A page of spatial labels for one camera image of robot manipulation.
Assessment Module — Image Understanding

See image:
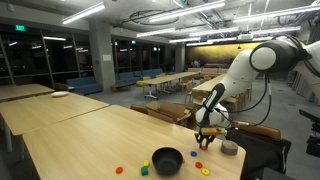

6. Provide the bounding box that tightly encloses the low wooden bench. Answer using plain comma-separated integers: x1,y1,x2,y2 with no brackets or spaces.
109,82,133,94

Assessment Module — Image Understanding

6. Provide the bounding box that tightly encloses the flat white object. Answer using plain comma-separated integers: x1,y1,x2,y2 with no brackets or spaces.
50,90,70,98

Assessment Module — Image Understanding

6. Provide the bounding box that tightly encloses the black bowl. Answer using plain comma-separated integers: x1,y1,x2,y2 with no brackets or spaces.
151,146,184,177

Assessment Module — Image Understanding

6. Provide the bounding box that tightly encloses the gray duct tape roll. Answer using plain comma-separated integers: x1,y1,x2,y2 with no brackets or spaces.
220,139,239,156

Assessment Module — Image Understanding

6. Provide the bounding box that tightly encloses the light wooden chair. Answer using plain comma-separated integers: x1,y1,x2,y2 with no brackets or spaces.
184,79,195,105

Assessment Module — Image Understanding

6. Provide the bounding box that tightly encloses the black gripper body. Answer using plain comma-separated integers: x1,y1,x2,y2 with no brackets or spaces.
198,133,216,140

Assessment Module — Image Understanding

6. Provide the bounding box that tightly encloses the brown chair back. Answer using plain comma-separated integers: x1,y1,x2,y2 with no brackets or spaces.
129,103,149,115

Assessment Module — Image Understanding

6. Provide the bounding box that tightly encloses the black camera stand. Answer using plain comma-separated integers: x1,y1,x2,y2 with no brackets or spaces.
298,109,320,159

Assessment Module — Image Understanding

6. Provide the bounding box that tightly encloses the brown leather chair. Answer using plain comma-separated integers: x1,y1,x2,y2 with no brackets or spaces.
233,120,283,141

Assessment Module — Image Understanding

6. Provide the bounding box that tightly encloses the long light wooden table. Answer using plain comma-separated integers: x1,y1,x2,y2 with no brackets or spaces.
191,73,228,101
135,70,201,101

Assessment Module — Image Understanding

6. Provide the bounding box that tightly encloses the blue sofa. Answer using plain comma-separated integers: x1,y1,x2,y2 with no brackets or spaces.
65,76,103,96
114,68,166,85

